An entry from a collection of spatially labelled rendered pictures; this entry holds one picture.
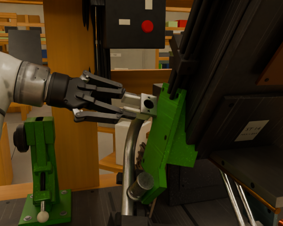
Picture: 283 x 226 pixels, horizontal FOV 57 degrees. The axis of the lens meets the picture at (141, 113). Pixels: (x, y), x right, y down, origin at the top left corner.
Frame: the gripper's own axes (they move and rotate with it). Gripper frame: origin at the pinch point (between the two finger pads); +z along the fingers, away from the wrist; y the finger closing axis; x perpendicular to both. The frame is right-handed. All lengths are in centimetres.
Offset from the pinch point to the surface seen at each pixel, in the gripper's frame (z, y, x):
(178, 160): 8.6, -13.4, -3.2
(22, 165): -48, 78, 281
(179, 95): 4.4, -4.4, -13.3
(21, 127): -25.4, -2.4, 16.1
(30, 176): -35, 59, 255
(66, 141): -13.3, 2.7, 31.3
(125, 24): -5.1, 23.7, -3.3
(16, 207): -23.4, -17.8, 37.3
